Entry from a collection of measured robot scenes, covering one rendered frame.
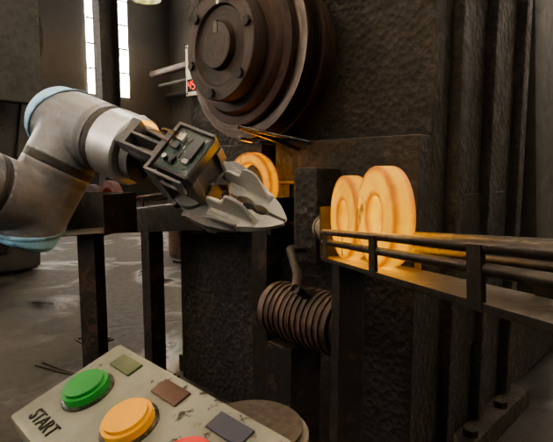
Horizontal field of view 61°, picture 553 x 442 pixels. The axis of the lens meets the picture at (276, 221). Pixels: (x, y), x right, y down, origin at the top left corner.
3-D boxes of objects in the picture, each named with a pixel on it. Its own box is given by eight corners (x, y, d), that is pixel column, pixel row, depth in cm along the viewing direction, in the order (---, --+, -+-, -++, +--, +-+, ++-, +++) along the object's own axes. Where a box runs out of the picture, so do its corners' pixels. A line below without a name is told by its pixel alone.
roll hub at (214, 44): (201, 107, 135) (199, 6, 132) (268, 96, 116) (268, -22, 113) (185, 105, 132) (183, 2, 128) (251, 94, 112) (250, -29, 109)
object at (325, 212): (355, 259, 95) (354, 206, 95) (355, 259, 95) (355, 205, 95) (319, 260, 94) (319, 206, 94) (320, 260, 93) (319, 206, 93)
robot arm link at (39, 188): (-53, 217, 58) (-5, 130, 59) (28, 238, 68) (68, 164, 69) (-16, 245, 54) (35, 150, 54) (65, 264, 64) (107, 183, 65)
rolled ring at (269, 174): (270, 151, 124) (279, 151, 127) (226, 153, 137) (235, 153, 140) (270, 219, 126) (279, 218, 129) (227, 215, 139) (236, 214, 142)
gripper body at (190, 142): (182, 188, 49) (101, 151, 53) (206, 226, 56) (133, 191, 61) (222, 135, 51) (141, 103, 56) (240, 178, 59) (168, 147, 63)
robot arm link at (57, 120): (58, 159, 69) (89, 100, 70) (118, 188, 64) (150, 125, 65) (3, 133, 61) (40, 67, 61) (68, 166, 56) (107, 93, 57)
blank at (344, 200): (345, 179, 94) (328, 179, 94) (374, 171, 79) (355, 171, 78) (346, 255, 94) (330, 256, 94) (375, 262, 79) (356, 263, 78)
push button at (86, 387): (102, 376, 43) (94, 361, 43) (122, 391, 40) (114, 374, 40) (61, 405, 41) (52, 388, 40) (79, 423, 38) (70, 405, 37)
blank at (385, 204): (373, 171, 79) (355, 171, 78) (416, 159, 64) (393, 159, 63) (375, 262, 79) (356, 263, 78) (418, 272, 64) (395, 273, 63)
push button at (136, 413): (142, 405, 38) (134, 388, 37) (168, 424, 35) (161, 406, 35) (97, 439, 35) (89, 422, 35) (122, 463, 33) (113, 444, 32)
